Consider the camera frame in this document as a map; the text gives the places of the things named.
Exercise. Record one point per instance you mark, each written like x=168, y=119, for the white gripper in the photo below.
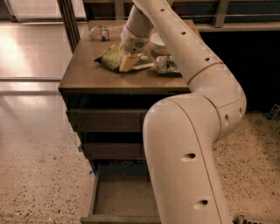
x=132, y=42

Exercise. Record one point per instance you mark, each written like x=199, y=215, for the green jalapeno chip bag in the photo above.
x=109, y=59

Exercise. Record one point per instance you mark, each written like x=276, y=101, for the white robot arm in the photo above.
x=179, y=131

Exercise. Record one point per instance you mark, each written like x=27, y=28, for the brown drawer cabinet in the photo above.
x=87, y=84

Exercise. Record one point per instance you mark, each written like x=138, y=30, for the top drawer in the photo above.
x=106, y=120

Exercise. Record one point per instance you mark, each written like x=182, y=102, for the middle drawer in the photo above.
x=117, y=151

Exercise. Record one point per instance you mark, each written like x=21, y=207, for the open bottom drawer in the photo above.
x=122, y=194

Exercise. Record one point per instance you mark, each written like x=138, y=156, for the clear plastic water bottle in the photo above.
x=106, y=32

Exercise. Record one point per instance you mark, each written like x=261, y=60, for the white bowl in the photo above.
x=158, y=45

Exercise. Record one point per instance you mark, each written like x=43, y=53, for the metal window railing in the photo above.
x=217, y=13

